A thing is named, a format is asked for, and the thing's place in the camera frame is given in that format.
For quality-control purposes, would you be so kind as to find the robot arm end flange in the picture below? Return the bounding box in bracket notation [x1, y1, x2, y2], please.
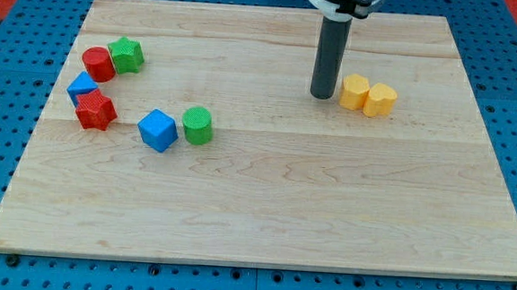
[308, 0, 385, 22]

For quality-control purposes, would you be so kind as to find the green cylinder block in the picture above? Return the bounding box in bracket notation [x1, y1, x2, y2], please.
[182, 106, 214, 145]

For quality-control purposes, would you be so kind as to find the wooden board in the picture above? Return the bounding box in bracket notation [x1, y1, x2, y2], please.
[0, 0, 517, 281]

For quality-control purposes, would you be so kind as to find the blue cube block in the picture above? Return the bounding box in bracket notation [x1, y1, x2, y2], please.
[137, 109, 179, 153]

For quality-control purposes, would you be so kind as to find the yellow hexagon block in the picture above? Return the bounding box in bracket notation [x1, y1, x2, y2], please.
[338, 74, 370, 110]

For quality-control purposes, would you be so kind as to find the yellow heart block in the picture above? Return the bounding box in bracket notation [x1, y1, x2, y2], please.
[363, 83, 399, 117]

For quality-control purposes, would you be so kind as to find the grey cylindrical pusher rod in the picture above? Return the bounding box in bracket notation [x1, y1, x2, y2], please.
[311, 18, 352, 100]

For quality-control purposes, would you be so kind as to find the green star block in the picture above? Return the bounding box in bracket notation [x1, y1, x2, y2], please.
[107, 37, 145, 75]

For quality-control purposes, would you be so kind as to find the red star block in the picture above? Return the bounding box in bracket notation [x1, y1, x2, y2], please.
[75, 89, 118, 131]

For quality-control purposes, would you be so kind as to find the red cylinder block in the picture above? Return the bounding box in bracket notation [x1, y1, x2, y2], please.
[81, 47, 116, 83]

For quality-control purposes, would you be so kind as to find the blue triangle block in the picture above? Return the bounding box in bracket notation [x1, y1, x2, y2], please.
[66, 71, 99, 107]

